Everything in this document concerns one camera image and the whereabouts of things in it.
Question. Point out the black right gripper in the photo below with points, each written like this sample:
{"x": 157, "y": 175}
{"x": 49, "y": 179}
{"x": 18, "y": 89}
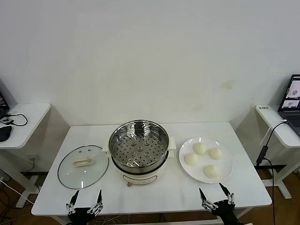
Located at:
{"x": 222, "y": 209}

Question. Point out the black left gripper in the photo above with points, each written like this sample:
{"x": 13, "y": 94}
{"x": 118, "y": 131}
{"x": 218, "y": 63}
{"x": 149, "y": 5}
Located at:
{"x": 80, "y": 216}

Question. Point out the white steamed baozi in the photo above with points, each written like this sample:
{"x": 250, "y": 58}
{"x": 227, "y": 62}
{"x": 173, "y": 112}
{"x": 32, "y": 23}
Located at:
{"x": 191, "y": 159}
{"x": 211, "y": 171}
{"x": 199, "y": 148}
{"x": 216, "y": 153}

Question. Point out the round glass pot lid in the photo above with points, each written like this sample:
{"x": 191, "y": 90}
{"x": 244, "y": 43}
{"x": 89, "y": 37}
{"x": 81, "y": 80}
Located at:
{"x": 93, "y": 168}

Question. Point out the perforated steel steamer basket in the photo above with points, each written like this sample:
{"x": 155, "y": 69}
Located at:
{"x": 162, "y": 146}

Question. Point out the round white plate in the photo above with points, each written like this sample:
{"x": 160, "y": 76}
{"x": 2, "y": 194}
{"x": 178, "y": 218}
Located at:
{"x": 192, "y": 173}

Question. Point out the white rectangular table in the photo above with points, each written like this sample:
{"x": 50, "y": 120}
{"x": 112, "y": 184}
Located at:
{"x": 164, "y": 201}

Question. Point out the cream electric cooker base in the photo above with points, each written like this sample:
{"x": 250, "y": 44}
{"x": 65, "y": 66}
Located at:
{"x": 140, "y": 179}

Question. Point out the black floor bar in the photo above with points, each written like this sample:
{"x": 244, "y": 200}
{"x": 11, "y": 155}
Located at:
{"x": 269, "y": 166}

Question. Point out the white side table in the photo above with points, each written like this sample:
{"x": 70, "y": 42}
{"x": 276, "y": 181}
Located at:
{"x": 28, "y": 122}
{"x": 288, "y": 140}

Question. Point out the label sticker with black print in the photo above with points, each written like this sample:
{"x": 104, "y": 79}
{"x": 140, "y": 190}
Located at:
{"x": 263, "y": 107}

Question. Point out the black computer mouse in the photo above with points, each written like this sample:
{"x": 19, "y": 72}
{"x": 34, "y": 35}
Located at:
{"x": 4, "y": 133}

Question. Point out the open grey laptop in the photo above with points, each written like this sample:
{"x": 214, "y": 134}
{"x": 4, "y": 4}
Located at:
{"x": 293, "y": 117}

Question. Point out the open black laptop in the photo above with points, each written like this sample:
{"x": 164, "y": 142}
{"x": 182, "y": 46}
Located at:
{"x": 3, "y": 103}

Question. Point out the white wall socket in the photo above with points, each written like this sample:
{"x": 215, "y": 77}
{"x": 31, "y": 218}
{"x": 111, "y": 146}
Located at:
{"x": 32, "y": 158}

